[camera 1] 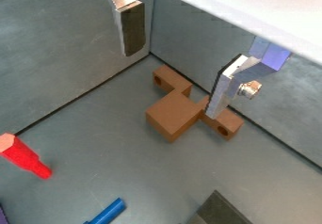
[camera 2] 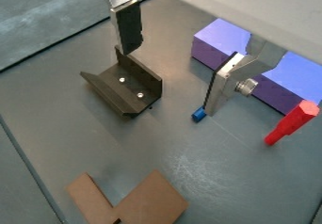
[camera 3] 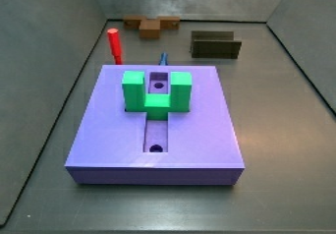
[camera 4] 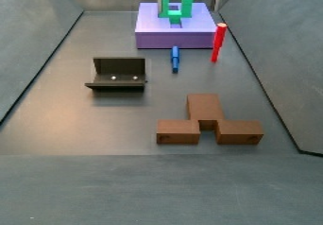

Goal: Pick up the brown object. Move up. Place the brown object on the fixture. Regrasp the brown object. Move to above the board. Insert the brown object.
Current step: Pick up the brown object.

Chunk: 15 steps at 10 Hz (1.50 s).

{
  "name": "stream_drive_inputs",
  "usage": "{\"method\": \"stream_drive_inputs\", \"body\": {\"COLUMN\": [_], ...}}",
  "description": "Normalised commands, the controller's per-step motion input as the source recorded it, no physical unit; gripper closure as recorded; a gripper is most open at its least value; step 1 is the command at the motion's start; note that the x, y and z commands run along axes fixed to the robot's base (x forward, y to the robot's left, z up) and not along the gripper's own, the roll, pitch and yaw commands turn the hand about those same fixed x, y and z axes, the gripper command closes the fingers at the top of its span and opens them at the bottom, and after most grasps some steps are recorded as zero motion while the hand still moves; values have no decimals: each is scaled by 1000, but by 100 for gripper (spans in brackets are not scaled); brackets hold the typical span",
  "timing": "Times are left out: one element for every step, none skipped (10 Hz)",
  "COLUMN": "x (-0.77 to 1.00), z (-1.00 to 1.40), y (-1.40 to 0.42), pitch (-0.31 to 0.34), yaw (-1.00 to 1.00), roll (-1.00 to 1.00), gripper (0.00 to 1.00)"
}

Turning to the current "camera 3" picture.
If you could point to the brown T-shaped block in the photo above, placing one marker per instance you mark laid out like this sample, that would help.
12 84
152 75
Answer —
151 27

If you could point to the black angle fixture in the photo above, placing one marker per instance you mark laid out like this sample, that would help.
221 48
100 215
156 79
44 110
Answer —
213 44

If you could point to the green U-shaped block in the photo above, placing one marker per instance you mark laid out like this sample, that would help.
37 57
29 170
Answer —
157 104

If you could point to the blue peg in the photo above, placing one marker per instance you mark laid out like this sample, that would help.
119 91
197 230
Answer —
163 59

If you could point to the purple base block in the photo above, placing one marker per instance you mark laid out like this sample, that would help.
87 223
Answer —
192 151

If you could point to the red peg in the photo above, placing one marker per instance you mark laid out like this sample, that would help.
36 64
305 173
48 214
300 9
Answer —
113 36

